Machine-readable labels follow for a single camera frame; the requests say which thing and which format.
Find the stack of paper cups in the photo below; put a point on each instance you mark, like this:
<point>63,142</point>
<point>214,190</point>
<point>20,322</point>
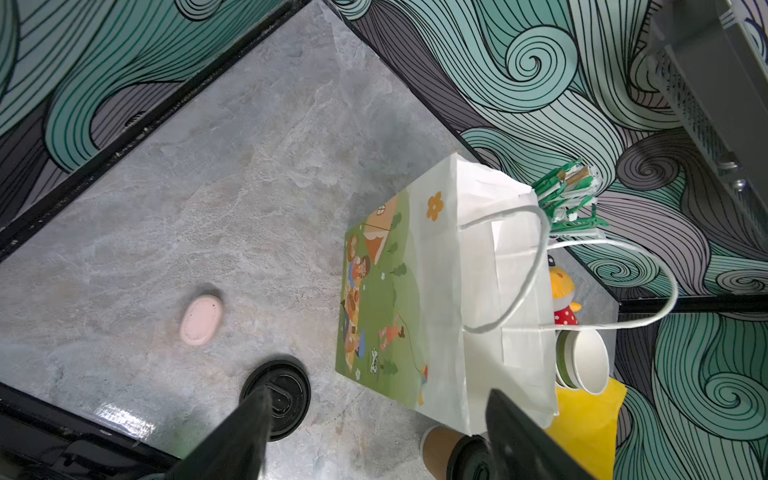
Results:
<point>582,361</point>

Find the pink small object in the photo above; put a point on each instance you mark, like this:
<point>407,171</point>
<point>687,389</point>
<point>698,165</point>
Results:
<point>201,320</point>

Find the white paper bag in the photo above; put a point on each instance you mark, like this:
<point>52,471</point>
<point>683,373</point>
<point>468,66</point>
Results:
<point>446,296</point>

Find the black wall shelf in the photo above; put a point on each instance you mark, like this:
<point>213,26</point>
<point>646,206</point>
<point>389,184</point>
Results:
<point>709,60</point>

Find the stack of black lids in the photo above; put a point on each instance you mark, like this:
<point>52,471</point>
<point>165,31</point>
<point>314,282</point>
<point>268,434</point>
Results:
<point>286,379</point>

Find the yellow plush toy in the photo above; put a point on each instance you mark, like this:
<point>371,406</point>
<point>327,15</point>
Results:
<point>563,292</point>

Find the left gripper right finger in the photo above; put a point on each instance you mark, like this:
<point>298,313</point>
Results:
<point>521,449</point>

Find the brown paper coffee cup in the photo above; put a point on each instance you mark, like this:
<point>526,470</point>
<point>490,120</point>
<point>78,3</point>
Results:
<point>436,447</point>

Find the wrapped straws bundle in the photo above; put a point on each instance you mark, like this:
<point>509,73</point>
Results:
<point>568,196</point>

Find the yellow napkin stack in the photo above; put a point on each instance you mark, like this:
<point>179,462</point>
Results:
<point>586,427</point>

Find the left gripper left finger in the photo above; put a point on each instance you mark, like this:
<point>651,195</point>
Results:
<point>236,448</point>

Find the black cup lid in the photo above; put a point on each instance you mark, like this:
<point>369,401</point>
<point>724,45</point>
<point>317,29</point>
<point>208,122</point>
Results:
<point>471,459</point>

